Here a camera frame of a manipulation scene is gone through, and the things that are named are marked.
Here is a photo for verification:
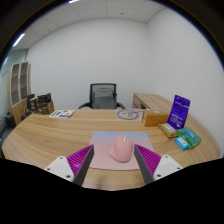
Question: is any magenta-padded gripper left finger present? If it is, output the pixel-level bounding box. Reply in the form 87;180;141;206
43;143;96;187

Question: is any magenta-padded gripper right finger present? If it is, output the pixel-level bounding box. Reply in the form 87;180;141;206
133;143;184;186

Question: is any pink computer mouse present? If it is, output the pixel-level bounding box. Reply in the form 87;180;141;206
107;134;135;164

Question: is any pink-blue gradient mouse pad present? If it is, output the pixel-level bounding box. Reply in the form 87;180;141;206
87;130;156;172

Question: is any tan flat box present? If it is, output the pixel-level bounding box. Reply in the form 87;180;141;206
157;122;180;140

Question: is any small blue box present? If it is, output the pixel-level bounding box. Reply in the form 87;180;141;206
174;135;191;152

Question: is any small brown cardboard box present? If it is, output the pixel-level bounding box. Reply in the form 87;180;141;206
141;109;170;128

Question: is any green box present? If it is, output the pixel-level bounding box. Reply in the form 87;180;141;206
176;126;203;150

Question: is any white sticker sheet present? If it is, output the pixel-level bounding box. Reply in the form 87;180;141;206
48;108;76;119

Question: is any purple package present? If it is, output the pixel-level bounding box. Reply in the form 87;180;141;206
166;94;192;131

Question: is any wooden side desk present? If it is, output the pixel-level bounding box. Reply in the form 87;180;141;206
132;92;176;116

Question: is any dark brown cardboard box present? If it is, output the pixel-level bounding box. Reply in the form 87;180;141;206
37;100;56;116

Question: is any tall dark brown box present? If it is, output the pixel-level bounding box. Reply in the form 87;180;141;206
30;97;40;115

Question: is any black box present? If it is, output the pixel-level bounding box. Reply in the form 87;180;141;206
36;92;53;105

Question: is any black visitor chair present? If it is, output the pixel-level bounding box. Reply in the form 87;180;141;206
21;93;37;121

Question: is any dark grey couch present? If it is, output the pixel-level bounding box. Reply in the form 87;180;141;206
0;114;16;148

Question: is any black mesh office chair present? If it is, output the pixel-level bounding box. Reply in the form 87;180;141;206
77;82;126;111

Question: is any wooden shelf unit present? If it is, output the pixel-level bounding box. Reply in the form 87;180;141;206
6;61;33;126

